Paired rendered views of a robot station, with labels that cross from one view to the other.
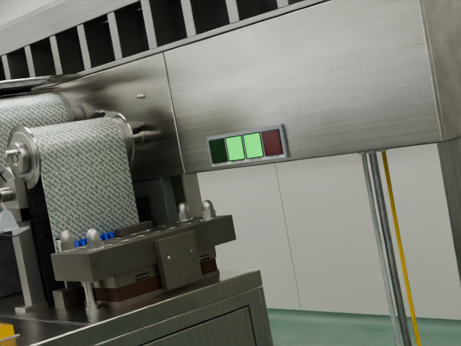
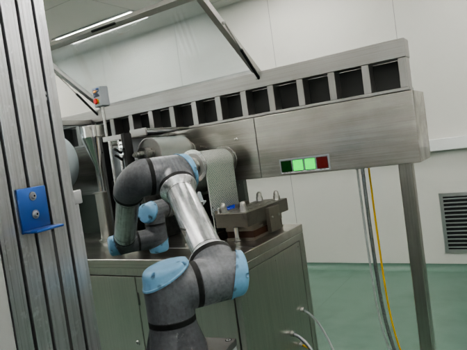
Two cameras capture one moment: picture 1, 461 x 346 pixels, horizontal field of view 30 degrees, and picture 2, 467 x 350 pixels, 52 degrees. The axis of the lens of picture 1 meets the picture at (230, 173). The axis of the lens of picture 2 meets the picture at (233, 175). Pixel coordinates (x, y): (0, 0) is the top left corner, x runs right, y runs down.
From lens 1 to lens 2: 0.94 m
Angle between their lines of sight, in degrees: 17
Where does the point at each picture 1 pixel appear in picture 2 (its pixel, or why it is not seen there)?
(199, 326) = (285, 249)
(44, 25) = (165, 101)
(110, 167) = (228, 173)
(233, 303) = (295, 239)
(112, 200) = (229, 189)
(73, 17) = (189, 97)
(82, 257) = (241, 214)
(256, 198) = not seen: hidden behind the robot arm
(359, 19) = (379, 107)
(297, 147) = (336, 164)
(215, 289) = (290, 232)
